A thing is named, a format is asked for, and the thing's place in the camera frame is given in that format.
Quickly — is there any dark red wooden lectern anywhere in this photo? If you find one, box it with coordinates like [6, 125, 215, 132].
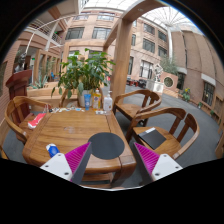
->
[6, 70, 32, 99]

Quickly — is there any potted green leafy plant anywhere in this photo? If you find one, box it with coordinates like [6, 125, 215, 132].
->
[51, 51, 114, 107]

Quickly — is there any red white object on chair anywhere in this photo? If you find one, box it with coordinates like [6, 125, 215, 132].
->
[28, 113, 45, 129]

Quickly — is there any wooden square table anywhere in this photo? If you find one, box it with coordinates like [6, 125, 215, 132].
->
[22, 109, 136, 186]

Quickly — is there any wooden pillar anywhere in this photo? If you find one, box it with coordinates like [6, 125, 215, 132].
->
[110, 19, 132, 99]

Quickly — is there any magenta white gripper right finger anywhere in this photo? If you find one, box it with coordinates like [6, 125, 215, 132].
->
[134, 143, 182, 182]

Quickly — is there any clear pump dispenser bottle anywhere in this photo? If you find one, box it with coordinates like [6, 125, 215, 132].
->
[103, 92, 113, 111]

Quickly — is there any left wooden armchair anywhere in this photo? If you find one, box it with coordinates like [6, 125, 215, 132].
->
[5, 96, 51, 144]

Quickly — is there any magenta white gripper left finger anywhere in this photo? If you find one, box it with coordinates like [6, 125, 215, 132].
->
[41, 142, 92, 185]

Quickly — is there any white statue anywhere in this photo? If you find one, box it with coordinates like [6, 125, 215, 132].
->
[146, 63, 164, 94]

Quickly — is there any yellow label bottle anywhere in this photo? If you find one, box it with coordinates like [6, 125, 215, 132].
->
[93, 89, 101, 110]

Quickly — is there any blue tube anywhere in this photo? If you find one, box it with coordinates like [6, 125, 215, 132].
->
[84, 94, 91, 110]

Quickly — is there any black notebook on chair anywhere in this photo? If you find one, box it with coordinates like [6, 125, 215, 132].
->
[139, 127, 166, 150]

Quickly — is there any far right wooden armchair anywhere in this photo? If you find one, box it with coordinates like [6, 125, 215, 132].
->
[113, 89, 162, 120]

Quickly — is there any round dark grey mouse pad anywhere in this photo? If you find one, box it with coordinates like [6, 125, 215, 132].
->
[89, 132, 125, 160]

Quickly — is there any wooden armchair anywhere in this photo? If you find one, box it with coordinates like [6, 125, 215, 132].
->
[126, 107, 200, 159]
[5, 96, 51, 144]
[113, 89, 162, 120]

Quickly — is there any near right wooden armchair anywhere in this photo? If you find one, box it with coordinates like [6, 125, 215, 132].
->
[126, 107, 200, 159]

